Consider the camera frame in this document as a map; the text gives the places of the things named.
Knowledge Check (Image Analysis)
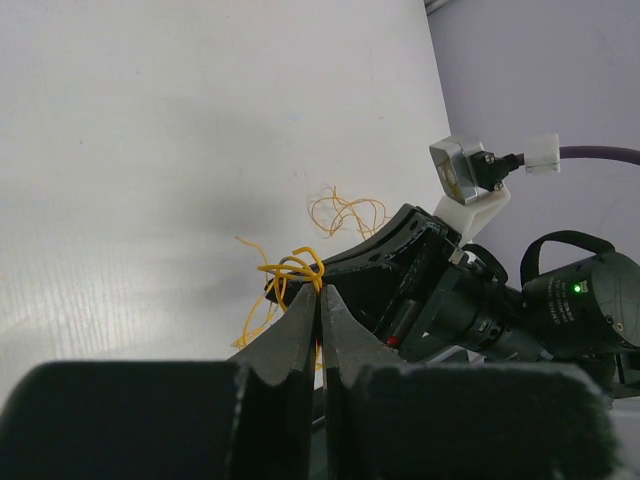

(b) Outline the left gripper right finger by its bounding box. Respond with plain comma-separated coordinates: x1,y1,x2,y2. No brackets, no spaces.
319,286,620,479

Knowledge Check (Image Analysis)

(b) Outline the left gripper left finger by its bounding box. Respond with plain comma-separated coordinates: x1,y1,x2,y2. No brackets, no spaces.
1,286,317,479

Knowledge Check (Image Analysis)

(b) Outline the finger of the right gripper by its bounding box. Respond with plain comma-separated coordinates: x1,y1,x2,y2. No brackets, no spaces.
263,203,436,304

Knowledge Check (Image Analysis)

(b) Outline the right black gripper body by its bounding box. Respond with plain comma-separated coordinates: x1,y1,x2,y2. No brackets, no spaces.
374,219,505,358

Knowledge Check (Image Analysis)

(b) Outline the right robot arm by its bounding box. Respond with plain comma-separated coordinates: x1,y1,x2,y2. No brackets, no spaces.
321,205,639,389

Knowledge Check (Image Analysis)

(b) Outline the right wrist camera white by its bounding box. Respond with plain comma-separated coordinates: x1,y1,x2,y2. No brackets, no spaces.
429,135,511,246

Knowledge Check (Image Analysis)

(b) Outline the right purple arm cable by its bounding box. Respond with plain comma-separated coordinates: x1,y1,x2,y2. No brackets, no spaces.
499,133,640,176

